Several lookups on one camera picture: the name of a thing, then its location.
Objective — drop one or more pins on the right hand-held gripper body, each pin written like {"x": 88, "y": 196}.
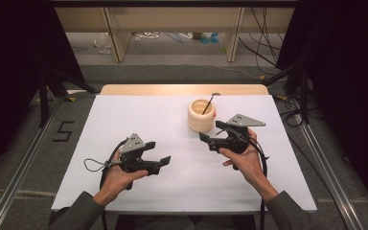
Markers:
{"x": 244, "y": 121}

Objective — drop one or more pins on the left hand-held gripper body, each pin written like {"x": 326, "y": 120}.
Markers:
{"x": 133, "y": 145}

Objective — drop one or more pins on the cream ribbed pen holder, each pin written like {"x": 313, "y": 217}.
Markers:
{"x": 201, "y": 123}

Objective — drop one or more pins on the black pen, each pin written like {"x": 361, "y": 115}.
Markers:
{"x": 208, "y": 104}

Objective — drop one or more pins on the person's left hand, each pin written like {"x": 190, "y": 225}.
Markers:
{"x": 116, "y": 182}

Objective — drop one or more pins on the person's right hand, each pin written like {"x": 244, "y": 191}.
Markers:
{"x": 249, "y": 164}

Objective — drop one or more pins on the white board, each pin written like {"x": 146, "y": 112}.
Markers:
{"x": 185, "y": 191}

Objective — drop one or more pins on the wooden table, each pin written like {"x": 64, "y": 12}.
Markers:
{"x": 159, "y": 89}

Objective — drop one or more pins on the black metal stand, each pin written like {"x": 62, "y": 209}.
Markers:
{"x": 304, "y": 92}
{"x": 43, "y": 99}

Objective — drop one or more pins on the blue bottles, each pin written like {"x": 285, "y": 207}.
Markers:
{"x": 209, "y": 38}

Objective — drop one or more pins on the clear plastic bag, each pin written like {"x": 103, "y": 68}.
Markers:
{"x": 103, "y": 43}

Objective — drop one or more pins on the dark curtain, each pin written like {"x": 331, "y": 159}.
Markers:
{"x": 9, "y": 64}
{"x": 348, "y": 80}

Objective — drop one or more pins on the wooden shelf unit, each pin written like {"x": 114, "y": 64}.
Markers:
{"x": 172, "y": 19}

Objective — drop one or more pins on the aluminium floor rail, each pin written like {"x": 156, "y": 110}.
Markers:
{"x": 22, "y": 172}
{"x": 329, "y": 172}

